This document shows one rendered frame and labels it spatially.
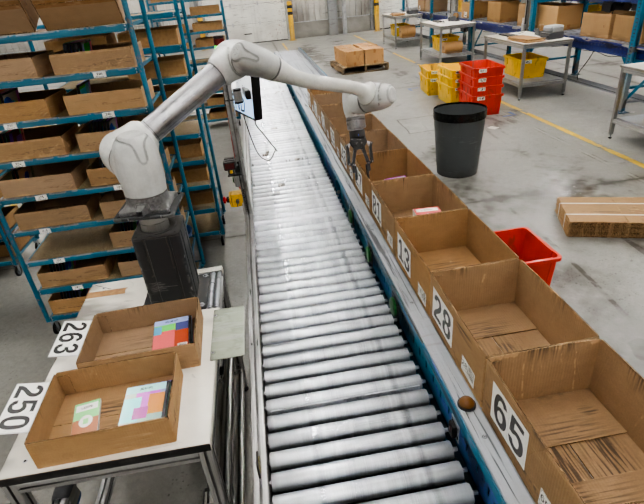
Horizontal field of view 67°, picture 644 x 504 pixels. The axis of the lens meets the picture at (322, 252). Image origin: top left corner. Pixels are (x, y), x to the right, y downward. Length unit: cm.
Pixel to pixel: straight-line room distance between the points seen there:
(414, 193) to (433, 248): 40
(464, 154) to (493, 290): 344
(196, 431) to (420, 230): 106
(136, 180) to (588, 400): 154
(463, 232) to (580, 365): 78
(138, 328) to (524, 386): 137
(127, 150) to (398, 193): 115
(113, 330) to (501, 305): 140
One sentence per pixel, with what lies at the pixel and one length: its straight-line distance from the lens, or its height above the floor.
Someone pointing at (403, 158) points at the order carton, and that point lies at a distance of 264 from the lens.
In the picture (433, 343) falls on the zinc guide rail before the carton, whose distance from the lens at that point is 151.
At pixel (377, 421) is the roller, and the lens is 149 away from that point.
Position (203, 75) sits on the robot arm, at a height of 156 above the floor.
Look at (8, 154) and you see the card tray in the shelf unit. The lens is 316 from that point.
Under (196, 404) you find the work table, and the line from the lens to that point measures 163.
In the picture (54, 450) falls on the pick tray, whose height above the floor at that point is 81.
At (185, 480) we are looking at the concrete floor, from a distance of 244.
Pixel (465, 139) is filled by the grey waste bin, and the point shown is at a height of 40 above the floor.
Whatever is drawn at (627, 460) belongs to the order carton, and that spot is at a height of 88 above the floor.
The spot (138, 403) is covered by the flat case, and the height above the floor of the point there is 78.
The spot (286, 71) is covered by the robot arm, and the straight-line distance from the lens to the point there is 212.
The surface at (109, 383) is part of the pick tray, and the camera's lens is 179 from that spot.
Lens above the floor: 187
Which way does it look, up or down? 29 degrees down
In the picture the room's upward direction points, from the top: 6 degrees counter-clockwise
